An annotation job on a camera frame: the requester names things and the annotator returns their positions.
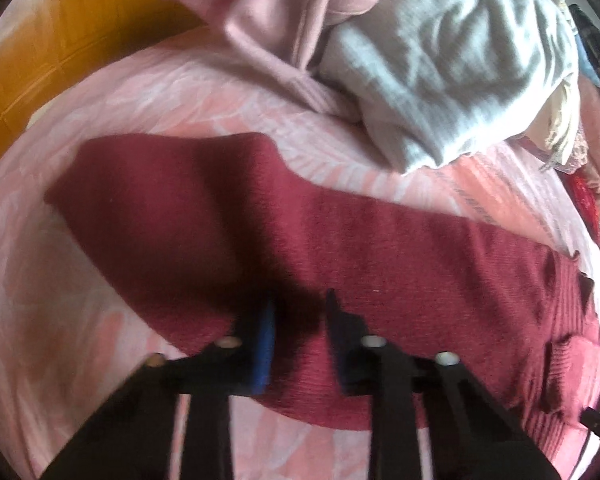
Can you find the red cloth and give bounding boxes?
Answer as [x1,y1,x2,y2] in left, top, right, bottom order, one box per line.
[562,169,600,233]

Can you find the pink garment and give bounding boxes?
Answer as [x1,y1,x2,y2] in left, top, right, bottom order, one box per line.
[152,0,406,106]

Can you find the cream cloth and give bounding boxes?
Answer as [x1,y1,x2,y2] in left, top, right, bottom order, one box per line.
[522,79,588,171]

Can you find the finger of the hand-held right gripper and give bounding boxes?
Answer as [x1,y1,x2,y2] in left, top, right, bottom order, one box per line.
[580,407,600,444]

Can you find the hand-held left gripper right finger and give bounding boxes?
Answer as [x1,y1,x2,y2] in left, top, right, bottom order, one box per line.
[325,288,563,480]

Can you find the maroon knitted garment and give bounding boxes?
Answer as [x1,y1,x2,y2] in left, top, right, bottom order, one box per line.
[44,132,600,461]

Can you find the white ribbed garment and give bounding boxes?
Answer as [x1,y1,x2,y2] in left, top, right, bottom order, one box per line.
[314,0,581,177]

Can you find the dark plaid cloth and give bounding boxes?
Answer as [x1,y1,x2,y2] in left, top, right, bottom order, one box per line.
[567,4,600,92]

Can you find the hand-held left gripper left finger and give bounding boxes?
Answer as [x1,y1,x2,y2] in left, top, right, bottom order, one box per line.
[40,301,277,480]

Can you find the pink leaf-print blanket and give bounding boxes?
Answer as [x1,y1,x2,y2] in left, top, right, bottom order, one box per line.
[0,25,600,480]

